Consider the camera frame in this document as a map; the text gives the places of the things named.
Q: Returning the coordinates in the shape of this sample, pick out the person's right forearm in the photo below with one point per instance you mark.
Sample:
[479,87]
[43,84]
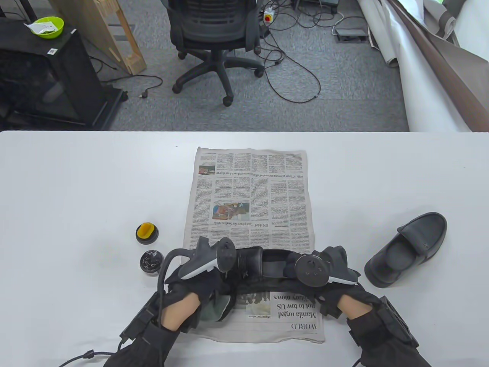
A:
[382,344]

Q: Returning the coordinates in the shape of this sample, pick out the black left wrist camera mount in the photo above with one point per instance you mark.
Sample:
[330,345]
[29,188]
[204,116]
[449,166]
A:
[139,317]

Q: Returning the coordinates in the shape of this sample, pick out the brown rolled sheet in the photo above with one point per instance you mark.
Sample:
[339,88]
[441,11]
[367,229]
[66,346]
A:
[458,76]

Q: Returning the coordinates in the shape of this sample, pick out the person's left forearm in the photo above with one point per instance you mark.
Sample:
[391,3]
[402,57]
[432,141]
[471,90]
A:
[145,344]

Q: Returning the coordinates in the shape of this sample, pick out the white box red button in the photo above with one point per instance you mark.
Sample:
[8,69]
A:
[268,16]

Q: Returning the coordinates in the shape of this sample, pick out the black office chair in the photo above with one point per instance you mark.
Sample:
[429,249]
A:
[212,26]

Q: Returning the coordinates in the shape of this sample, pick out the grey hand controller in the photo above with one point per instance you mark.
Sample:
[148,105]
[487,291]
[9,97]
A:
[225,254]
[313,269]

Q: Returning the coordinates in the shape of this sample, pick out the person's left hand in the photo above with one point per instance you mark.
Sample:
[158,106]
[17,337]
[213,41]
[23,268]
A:
[198,283]

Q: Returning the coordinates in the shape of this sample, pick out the white rolled sheet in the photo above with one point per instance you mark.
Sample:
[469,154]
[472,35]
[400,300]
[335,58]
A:
[420,91]

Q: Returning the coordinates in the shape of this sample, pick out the black round shoe polish lid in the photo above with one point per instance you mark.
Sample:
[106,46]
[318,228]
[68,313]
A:
[147,241]

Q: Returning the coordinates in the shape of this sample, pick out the black metal post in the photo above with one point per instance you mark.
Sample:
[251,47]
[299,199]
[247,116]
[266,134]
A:
[26,7]

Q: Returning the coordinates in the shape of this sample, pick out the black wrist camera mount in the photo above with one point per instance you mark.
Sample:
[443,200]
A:
[399,321]
[139,317]

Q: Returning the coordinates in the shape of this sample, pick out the grey floor box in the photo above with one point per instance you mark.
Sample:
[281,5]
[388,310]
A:
[349,35]

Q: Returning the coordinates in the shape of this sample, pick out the black cabinet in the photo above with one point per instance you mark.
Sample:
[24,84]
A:
[65,65]

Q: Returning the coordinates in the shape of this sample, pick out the black leather shoe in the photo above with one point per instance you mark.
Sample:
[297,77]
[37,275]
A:
[254,263]
[420,233]

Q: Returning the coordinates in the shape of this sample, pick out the grey fabric sheet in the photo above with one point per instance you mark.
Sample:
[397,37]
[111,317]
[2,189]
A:
[439,19]

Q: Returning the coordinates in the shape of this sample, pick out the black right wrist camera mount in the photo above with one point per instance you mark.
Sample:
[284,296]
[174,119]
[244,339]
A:
[399,321]

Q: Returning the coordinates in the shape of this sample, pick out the wooden frame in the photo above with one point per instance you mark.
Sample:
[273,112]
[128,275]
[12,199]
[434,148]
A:
[95,23]

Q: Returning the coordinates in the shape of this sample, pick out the green bowl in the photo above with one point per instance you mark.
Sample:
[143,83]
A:
[57,30]

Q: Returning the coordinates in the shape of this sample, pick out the person's right hand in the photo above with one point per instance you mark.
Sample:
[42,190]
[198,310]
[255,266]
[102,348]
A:
[330,296]

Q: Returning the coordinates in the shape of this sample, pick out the printed newspaper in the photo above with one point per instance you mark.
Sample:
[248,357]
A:
[275,191]

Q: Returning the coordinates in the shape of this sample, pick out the white grey polishing cloth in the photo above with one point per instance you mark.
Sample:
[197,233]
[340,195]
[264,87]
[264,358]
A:
[216,309]

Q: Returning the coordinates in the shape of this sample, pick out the black shoe polish tin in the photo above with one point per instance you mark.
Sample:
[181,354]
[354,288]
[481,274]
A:
[150,262]

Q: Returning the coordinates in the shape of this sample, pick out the white paper packet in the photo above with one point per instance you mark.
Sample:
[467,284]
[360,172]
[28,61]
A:
[42,26]

